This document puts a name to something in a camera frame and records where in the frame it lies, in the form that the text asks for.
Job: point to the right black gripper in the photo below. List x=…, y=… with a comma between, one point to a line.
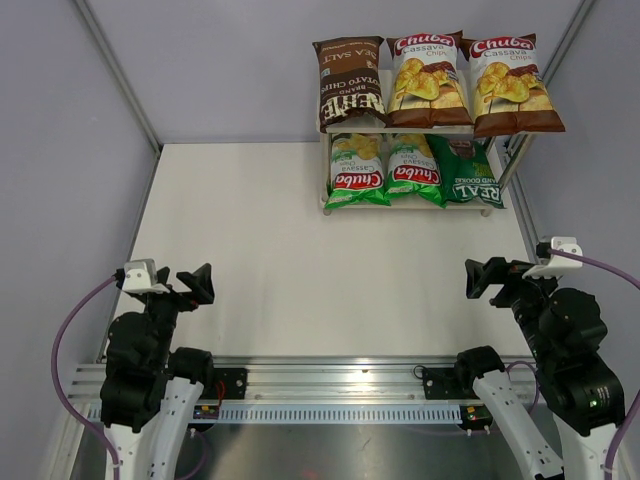
x=498, y=269

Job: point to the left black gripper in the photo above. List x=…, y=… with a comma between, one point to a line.
x=198, y=282

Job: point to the green Real chips bag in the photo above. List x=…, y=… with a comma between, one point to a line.
x=465, y=171

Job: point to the green Chuba bag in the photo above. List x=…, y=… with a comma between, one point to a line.
x=412, y=169
x=356, y=173

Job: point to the brown Chuba bag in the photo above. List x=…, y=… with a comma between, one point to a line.
x=427, y=90
x=507, y=90

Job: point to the brown Kettle sea salt bag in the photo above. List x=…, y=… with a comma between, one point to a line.
x=349, y=81

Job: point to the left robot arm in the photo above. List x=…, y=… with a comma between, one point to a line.
x=150, y=390

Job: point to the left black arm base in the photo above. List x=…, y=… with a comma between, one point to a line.
x=231, y=383

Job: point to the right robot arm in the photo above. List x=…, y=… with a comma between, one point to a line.
x=563, y=329

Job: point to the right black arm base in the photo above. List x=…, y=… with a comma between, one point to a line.
x=440, y=384

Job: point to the white two-tier shelf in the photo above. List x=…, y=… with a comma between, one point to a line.
x=369, y=125

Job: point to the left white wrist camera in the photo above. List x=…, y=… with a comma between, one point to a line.
x=140, y=277

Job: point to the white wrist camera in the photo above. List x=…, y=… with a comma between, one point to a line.
x=140, y=277
x=558, y=256

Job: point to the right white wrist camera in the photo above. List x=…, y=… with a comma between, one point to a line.
x=558, y=256

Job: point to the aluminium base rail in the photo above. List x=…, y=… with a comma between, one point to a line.
x=311, y=390

